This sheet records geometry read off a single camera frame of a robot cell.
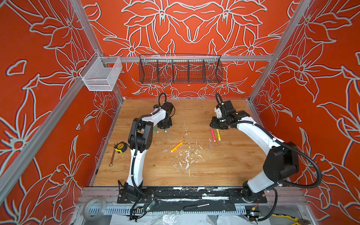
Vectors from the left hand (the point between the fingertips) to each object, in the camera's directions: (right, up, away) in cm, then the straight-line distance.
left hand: (165, 125), depth 102 cm
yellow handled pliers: (+68, -42, -37) cm, 88 cm away
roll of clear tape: (-36, -38, -34) cm, 62 cm away
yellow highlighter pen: (+38, -6, -5) cm, 39 cm away
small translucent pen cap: (+1, -15, -12) cm, 20 cm away
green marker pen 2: (+1, -3, -4) cm, 5 cm away
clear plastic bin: (-44, +36, -9) cm, 58 cm away
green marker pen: (-7, -2, -4) cm, 8 cm away
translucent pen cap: (+32, -12, -10) cm, 35 cm away
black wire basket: (+11, +41, -4) cm, 43 cm away
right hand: (+29, +3, -16) cm, 34 cm away
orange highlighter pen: (+11, -12, -10) cm, 19 cm away
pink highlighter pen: (+35, -6, -5) cm, 36 cm away
